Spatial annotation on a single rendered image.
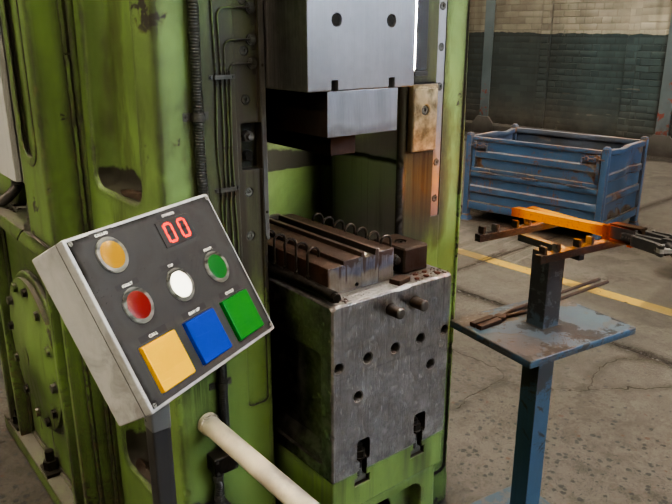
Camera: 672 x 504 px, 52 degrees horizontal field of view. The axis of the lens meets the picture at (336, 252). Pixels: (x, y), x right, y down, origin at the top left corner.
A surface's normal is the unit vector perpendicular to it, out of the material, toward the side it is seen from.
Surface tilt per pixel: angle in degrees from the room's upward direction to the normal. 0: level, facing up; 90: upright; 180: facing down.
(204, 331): 60
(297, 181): 90
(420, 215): 90
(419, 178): 90
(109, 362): 90
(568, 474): 0
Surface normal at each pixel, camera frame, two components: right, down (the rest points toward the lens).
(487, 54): -0.76, 0.20
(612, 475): 0.00, -0.95
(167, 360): 0.78, -0.36
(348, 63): 0.62, 0.24
